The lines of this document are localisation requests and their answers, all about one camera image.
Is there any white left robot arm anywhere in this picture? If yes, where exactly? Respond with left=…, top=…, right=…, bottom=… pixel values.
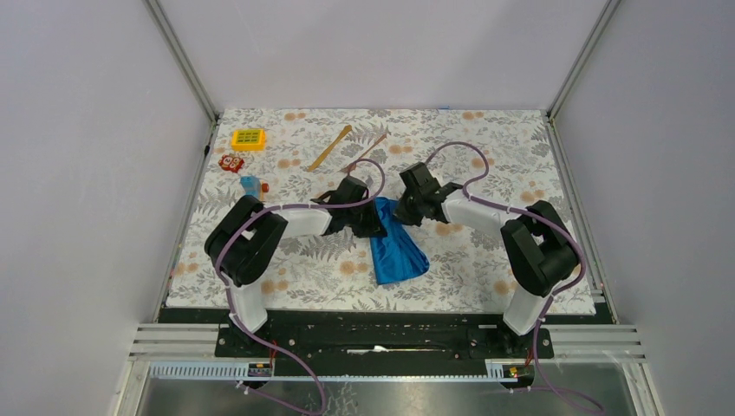
left=204, top=177, right=387, bottom=356

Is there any blue toy train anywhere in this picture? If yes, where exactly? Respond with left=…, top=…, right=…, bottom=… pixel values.
left=239, top=176, right=270, bottom=201

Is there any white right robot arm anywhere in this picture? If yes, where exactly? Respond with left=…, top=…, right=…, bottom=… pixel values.
left=394, top=162, right=582, bottom=357

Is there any yellow green toy block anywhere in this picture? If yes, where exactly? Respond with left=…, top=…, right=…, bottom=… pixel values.
left=231, top=129, right=267, bottom=152

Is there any blue cloth napkin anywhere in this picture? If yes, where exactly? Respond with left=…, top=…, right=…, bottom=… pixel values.
left=370, top=197, right=430, bottom=285

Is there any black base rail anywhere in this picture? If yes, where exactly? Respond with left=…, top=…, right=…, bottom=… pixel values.
left=136, top=309, right=554, bottom=378

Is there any wooden fork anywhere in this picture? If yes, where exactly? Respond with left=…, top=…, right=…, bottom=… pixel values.
left=341, top=133, right=387, bottom=173

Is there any red owl toy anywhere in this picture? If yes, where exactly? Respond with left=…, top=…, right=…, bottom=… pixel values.
left=218, top=154, right=244, bottom=173

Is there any floral tablecloth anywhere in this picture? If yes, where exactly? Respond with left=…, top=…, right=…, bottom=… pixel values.
left=166, top=108, right=570, bottom=313

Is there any wooden spoon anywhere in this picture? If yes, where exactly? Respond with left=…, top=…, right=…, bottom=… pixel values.
left=307, top=125, right=353, bottom=172

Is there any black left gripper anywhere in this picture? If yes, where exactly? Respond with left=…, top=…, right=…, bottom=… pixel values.
left=345, top=195, right=387, bottom=237

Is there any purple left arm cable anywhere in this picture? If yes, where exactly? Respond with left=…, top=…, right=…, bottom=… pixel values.
left=213, top=158, right=387, bottom=416

